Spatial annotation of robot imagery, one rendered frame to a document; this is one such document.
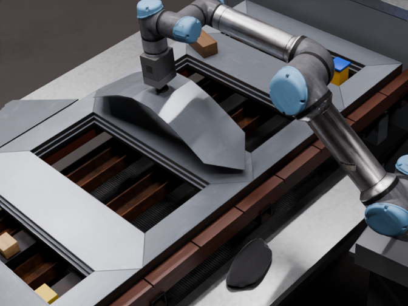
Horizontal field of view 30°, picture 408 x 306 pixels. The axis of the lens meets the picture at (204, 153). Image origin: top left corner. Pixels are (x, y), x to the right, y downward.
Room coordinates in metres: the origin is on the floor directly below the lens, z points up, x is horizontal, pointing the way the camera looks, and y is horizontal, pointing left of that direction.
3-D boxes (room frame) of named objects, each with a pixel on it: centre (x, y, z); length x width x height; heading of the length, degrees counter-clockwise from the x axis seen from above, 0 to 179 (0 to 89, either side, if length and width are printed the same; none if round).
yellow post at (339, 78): (2.17, -0.50, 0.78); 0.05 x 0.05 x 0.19; 41
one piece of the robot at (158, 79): (1.95, 0.12, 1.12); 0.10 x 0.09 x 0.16; 50
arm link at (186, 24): (1.89, 0.02, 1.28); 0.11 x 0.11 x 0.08; 51
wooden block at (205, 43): (2.40, -0.04, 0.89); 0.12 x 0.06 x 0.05; 26
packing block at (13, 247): (1.57, 0.61, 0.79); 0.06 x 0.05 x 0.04; 41
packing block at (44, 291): (1.35, 0.47, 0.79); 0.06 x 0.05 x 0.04; 41
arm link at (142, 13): (1.94, 0.11, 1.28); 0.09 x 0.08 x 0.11; 51
